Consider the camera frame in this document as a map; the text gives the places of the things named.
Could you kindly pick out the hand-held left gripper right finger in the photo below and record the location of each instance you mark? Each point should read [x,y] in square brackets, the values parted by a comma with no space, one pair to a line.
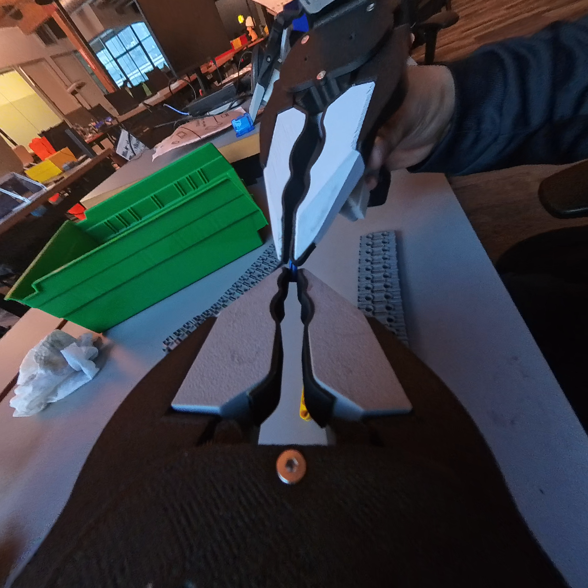
[353,358]

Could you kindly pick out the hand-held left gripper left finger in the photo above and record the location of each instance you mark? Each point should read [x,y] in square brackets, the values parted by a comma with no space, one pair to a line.
[229,358]

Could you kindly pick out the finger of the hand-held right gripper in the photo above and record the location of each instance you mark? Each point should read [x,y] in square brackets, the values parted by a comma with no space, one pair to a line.
[278,156]
[337,151]

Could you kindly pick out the long yellow perforated beam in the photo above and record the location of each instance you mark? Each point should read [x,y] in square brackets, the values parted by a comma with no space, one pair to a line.
[304,406]

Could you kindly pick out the small blue connector pin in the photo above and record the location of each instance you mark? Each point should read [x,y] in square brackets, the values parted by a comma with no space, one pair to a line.
[292,267]

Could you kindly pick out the green plastic bin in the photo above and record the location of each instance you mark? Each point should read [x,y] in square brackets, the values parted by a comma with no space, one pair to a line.
[138,257]

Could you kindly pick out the person's right hand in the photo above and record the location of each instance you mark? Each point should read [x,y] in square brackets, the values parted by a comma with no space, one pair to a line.
[427,119]

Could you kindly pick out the small blue translucent box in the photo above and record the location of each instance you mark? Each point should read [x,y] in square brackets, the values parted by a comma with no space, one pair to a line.
[242,126]

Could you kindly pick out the grey track strip right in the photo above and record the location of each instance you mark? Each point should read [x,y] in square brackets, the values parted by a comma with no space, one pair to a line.
[239,287]

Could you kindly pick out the flat grey track strip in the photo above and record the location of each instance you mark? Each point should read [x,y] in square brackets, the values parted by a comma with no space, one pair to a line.
[381,285]

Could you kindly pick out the printed paper sheet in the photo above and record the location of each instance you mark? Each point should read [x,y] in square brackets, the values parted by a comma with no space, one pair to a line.
[197,133]

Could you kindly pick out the black monitor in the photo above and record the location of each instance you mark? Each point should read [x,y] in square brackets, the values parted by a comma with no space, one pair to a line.
[183,32]

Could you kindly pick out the crumpled white tissue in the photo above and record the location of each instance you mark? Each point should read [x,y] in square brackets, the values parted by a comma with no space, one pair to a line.
[50,376]

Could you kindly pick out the large paned window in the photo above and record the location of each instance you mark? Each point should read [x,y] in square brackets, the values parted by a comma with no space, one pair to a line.
[124,50]

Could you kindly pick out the red plastic part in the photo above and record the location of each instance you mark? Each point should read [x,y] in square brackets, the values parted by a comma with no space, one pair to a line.
[78,212]

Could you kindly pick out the yellow storage bin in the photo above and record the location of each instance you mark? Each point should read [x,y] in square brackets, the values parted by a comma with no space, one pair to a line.
[46,170]

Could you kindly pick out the orange storage bin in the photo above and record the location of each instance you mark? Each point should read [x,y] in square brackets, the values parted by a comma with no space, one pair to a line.
[43,147]

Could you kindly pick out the clear plastic box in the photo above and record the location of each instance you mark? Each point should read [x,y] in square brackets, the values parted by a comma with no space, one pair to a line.
[18,193]

